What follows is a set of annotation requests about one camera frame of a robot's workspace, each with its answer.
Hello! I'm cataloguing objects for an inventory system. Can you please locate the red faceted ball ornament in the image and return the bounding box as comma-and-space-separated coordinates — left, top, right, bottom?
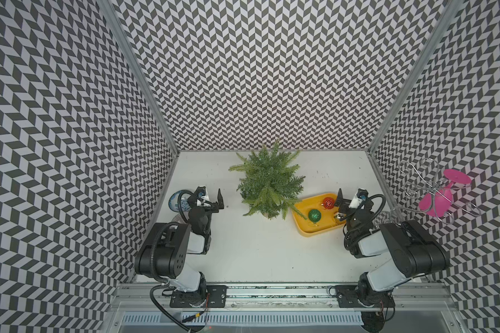
322, 196, 336, 210

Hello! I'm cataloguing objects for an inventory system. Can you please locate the green glitter ball ornament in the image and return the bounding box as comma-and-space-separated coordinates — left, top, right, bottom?
308, 209, 322, 223

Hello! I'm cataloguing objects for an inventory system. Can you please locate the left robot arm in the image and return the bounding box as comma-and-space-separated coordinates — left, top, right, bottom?
134, 187, 224, 307

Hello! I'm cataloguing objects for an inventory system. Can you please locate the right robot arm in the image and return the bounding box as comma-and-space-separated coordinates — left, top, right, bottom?
334, 189, 450, 310

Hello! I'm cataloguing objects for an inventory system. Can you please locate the small green christmas tree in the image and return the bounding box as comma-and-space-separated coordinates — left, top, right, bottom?
229, 142, 308, 220

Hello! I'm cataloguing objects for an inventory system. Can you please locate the clear glass cup left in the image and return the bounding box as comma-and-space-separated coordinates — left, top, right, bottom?
171, 212, 188, 223

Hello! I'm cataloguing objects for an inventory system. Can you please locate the yellow plastic tray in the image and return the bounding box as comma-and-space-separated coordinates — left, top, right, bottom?
292, 193, 344, 237

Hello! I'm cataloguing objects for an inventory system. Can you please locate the clear glass right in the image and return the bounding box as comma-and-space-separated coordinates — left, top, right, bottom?
372, 210, 399, 229

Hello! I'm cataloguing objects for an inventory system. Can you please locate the pink wine glass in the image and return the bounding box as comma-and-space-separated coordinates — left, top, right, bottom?
418, 169, 472, 220

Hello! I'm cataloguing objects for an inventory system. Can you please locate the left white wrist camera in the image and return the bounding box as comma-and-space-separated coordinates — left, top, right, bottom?
195, 186, 211, 207

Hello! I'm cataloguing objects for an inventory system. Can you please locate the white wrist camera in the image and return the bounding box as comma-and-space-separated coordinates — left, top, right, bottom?
195, 186, 211, 207
349, 188, 369, 209

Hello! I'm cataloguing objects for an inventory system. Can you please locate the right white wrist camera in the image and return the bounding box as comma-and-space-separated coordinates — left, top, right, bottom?
349, 188, 369, 209

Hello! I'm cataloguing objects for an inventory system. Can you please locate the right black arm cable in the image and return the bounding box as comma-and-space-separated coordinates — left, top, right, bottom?
343, 193, 388, 251

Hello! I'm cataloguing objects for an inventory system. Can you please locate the silver wire rack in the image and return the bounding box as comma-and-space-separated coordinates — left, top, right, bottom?
391, 158, 481, 224

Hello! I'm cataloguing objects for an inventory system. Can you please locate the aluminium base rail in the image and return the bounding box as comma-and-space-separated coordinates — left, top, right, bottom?
107, 282, 459, 314

